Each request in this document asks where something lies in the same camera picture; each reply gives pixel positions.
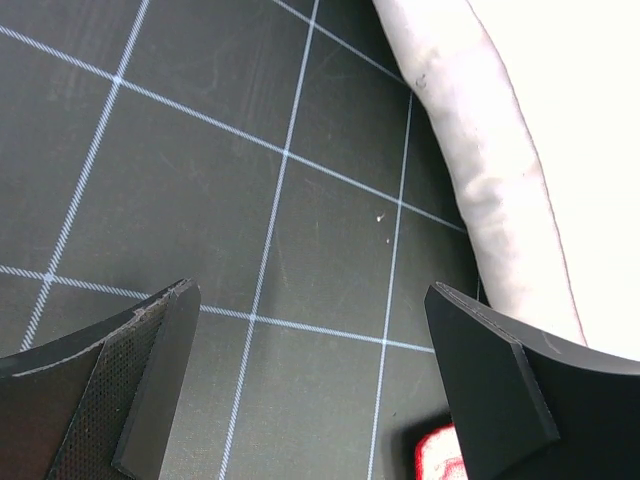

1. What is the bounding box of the black grid cutting mat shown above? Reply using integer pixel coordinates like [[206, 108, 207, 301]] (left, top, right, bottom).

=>
[[1, 1, 479, 479]]

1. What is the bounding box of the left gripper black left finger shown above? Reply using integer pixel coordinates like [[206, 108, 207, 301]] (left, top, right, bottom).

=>
[[1, 279, 201, 479]]

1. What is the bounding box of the white pillow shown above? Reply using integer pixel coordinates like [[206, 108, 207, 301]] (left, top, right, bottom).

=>
[[375, 1, 639, 359]]

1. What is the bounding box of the red cartoon print pillowcase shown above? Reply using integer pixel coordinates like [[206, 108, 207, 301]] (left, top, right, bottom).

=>
[[415, 424, 468, 480]]

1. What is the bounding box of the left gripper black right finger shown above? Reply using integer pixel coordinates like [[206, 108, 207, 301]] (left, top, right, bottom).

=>
[[425, 282, 639, 479]]

